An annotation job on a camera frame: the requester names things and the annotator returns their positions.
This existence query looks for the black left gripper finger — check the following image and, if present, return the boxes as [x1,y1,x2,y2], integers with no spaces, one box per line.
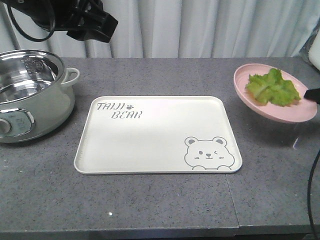
[66,29,109,43]
[84,11,118,43]

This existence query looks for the green electric cooking pot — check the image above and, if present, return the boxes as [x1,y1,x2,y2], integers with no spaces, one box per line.
[0,49,80,143]

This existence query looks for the white grey curtain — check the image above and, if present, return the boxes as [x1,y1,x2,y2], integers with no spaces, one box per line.
[0,0,320,58]

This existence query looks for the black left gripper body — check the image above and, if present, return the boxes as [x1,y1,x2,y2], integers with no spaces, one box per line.
[50,0,105,31]

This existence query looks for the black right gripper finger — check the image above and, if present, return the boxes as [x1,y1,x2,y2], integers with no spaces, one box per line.
[303,88,320,104]

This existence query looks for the green lettuce leaf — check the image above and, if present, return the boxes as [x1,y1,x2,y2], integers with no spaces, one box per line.
[245,68,301,107]

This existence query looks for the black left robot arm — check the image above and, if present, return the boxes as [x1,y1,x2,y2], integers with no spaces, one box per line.
[3,0,119,43]

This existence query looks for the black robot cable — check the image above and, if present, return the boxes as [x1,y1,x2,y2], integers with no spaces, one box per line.
[307,147,320,240]

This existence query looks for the pink round plate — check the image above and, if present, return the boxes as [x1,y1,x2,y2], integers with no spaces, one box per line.
[233,63,318,124]

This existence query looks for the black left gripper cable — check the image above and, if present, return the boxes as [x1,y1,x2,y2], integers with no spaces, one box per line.
[7,0,57,43]

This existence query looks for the cream bear serving tray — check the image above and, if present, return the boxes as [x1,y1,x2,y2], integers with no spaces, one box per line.
[74,96,243,175]

